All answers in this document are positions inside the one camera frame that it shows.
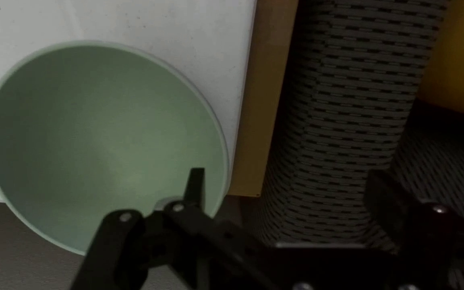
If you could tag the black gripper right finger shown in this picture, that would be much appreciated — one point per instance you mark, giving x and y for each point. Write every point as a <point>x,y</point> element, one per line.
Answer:
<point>429,235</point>

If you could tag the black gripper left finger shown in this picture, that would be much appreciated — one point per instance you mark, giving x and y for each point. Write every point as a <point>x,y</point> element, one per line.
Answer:
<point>202,254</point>

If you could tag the light green bowl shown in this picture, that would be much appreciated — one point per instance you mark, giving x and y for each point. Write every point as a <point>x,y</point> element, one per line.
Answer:
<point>89,128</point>

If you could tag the dark grey sofa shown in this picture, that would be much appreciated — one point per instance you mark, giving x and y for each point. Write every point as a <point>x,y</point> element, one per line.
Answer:
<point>350,106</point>

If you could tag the yellow cushion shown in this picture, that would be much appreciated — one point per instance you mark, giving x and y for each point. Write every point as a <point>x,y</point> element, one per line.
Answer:
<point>444,80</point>

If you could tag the wooden side table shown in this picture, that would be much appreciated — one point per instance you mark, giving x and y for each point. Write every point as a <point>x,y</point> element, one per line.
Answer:
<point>270,49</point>

